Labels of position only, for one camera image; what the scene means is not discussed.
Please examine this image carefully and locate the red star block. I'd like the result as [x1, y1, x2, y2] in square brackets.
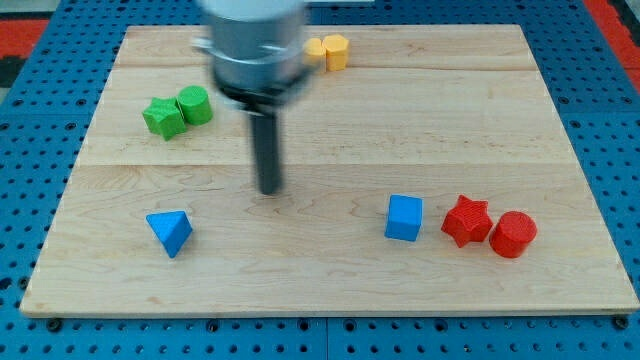
[441, 194, 493, 248]

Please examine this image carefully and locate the red cylinder block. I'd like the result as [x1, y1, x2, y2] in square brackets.
[490, 211, 538, 258]

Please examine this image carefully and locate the yellow block behind arm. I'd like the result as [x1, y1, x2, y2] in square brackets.
[303, 37, 326, 72]

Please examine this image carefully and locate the yellow hexagon block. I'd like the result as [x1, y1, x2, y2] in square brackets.
[322, 34, 350, 72]

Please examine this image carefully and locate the green cylinder block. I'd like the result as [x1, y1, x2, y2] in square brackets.
[177, 85, 213, 125]

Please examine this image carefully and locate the blue cube block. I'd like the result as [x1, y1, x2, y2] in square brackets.
[384, 194, 423, 242]

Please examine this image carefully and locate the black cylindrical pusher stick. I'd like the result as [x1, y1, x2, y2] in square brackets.
[250, 114, 282, 195]

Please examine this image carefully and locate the blue triangle block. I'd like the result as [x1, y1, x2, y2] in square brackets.
[146, 211, 193, 258]

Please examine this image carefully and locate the wooden board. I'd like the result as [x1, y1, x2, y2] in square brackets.
[20, 25, 639, 318]

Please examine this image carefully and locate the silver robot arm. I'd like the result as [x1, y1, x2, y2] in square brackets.
[194, 0, 318, 115]

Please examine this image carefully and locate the green star block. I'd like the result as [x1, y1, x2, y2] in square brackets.
[142, 97, 187, 141]

